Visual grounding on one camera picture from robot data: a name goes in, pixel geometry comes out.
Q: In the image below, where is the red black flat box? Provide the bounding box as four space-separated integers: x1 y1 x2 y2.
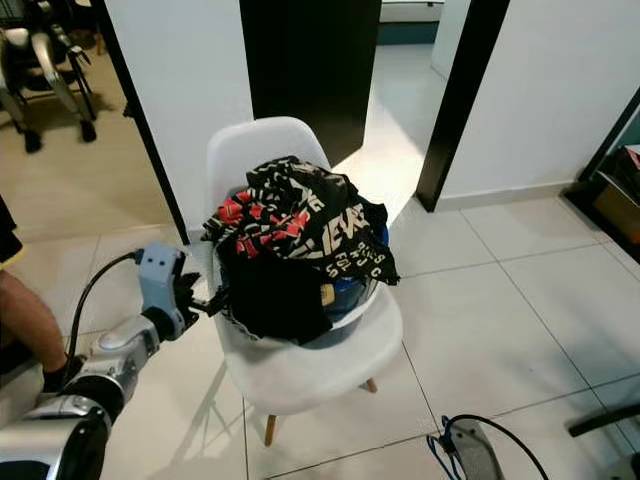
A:
600 144 640 193

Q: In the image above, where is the person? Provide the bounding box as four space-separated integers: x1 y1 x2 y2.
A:
0 204 77 397

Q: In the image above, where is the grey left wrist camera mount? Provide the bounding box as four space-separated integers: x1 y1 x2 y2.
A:
137 241 190 342

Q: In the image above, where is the blue laundry basket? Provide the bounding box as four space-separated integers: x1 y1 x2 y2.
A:
229 228 392 347

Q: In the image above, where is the black printed shirt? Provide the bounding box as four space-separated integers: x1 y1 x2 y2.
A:
202 154 402 347

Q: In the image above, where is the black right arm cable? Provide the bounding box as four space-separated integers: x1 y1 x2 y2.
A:
439 412 557 480

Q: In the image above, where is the white plastic chair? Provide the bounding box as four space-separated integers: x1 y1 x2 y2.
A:
206 116 405 449

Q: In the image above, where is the black door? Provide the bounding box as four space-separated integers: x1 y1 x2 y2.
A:
239 0 382 167

